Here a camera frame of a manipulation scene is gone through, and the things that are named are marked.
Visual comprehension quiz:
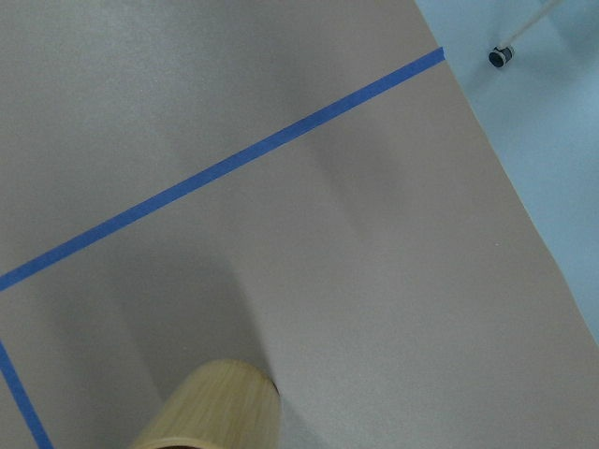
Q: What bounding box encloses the bamboo wooden cup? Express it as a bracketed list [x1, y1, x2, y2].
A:
[130, 359, 282, 448]

